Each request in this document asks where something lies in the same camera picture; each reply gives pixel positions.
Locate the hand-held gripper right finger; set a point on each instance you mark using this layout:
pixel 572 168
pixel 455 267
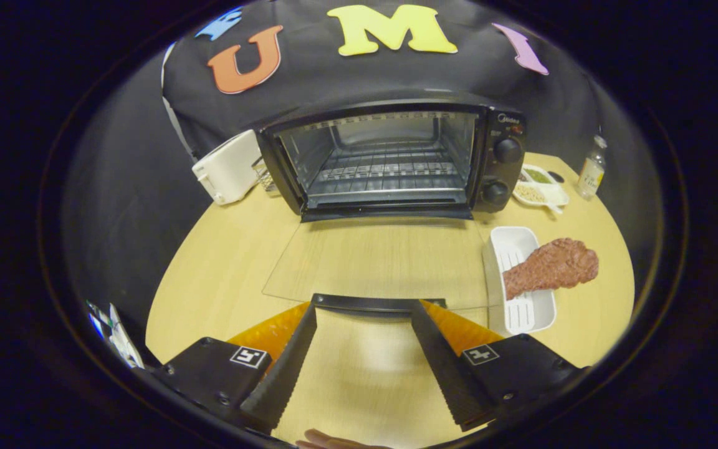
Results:
pixel 443 368

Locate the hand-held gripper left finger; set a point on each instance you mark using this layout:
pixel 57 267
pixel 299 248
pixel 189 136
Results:
pixel 281 380

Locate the brown chicken leg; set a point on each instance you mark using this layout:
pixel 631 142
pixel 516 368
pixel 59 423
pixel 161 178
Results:
pixel 552 265

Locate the black toaster oven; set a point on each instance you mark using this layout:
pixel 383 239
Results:
pixel 499 125

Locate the white toaster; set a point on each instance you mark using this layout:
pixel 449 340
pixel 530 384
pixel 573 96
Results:
pixel 229 171

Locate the white ribbed tray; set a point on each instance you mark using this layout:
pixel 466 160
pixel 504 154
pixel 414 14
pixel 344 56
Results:
pixel 524 315

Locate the white divided grain dish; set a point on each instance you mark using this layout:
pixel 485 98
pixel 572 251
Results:
pixel 536 190

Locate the small black cap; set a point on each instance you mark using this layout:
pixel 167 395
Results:
pixel 556 177

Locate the clear plastic bottle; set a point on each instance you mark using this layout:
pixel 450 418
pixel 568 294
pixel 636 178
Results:
pixel 592 171

